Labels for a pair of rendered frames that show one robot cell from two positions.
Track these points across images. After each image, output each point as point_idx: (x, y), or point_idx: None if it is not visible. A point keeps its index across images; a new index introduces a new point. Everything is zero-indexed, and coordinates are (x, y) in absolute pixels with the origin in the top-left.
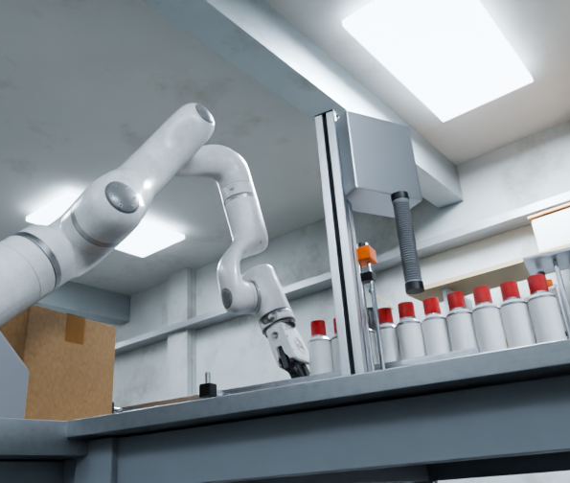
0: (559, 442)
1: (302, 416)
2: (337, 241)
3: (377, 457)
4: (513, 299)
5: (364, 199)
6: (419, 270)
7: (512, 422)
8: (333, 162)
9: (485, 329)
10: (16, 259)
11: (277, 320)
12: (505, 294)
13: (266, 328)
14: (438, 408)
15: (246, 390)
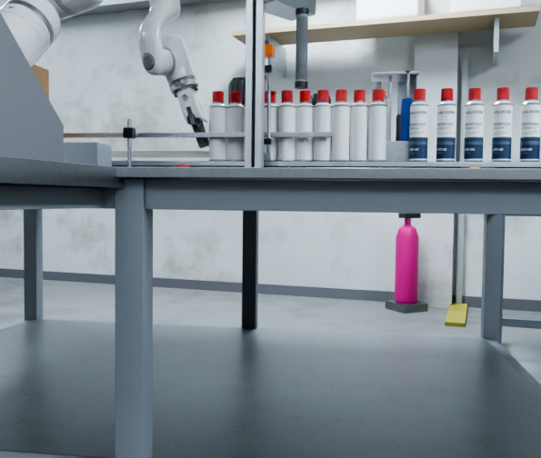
0: (396, 209)
1: (271, 182)
2: (253, 39)
3: (310, 207)
4: (360, 103)
5: (275, 7)
6: (306, 74)
7: (378, 198)
8: None
9: (339, 120)
10: (29, 29)
11: (186, 85)
12: (356, 98)
13: (176, 89)
14: (345, 188)
15: (157, 135)
